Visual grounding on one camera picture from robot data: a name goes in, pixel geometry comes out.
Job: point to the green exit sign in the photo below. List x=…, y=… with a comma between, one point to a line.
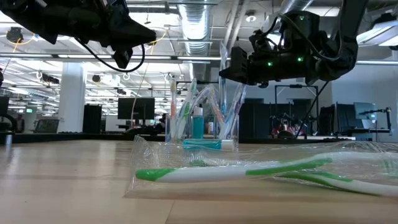
x=29, y=110

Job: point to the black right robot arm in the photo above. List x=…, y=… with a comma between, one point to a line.
x=342, y=46

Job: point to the black flat monitor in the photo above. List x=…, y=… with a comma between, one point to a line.
x=136, y=109

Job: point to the clear acrylic organizer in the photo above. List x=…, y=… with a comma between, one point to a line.
x=167, y=130

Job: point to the white building pillar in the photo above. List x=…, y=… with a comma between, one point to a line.
x=71, y=99

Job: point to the ribbed silver ceiling duct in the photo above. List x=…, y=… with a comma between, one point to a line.
x=196, y=25

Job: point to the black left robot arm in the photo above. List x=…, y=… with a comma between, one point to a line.
x=37, y=15

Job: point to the white ceiling light panel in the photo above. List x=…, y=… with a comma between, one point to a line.
x=382, y=31

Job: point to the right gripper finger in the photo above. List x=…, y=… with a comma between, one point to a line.
x=239, y=65

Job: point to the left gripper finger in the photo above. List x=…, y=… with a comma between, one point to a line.
x=136, y=34

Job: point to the person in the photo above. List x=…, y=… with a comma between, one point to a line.
x=20, y=123
x=161, y=119

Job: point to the black screen panels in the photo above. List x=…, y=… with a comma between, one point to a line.
x=342, y=116

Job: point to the blue white toothbrush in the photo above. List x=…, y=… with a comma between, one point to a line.
x=223, y=93
x=237, y=102

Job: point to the grey mesh office chair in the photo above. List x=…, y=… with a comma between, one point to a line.
x=46, y=126

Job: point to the small white container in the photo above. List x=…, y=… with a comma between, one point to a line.
x=211, y=128

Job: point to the red packaged toothbrush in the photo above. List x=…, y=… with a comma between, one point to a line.
x=183, y=82

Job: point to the silver metal post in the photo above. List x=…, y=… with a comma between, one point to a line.
x=8, y=140

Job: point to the red and black robot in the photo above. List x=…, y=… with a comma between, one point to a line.
x=286, y=129

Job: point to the black ceiling device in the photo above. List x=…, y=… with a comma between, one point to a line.
x=14, y=34

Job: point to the black boom stand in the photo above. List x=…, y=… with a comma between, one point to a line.
x=388, y=121

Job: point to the black metal gantry frame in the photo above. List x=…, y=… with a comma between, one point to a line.
x=275, y=105

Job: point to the long ceiling light bar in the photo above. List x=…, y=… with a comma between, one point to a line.
x=31, y=55

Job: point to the tilted computer monitor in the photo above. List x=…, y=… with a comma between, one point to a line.
x=365, y=112

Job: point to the round ceiling sensor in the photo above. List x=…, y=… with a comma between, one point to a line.
x=251, y=18

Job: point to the black tall cabinet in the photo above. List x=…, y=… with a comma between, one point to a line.
x=92, y=118

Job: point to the black partition curtain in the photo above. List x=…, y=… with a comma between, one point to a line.
x=255, y=115

